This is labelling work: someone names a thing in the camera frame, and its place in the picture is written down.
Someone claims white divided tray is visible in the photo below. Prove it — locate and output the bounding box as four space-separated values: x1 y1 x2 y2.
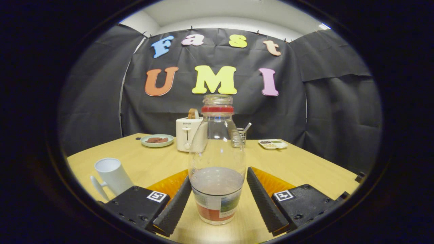
258 139 289 150

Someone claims pale green plate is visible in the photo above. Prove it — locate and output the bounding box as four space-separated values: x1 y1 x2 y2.
140 134 174 148

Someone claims metal wire basket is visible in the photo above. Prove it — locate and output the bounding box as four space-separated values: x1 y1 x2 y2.
232 127 247 148

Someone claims clear plastic juice bottle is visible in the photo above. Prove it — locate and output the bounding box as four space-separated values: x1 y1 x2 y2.
188 94 246 225

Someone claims white toaster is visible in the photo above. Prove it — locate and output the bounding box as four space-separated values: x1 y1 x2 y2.
176 117 208 153

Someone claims white cup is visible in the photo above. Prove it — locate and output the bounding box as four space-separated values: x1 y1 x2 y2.
90 158 134 203

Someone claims wooden table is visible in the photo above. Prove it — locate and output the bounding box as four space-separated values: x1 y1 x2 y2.
66 133 360 244

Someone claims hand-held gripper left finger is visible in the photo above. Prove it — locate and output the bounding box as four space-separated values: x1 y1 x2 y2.
100 169 192 238

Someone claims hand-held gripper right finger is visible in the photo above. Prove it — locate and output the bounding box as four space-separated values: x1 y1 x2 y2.
246 166 350 237

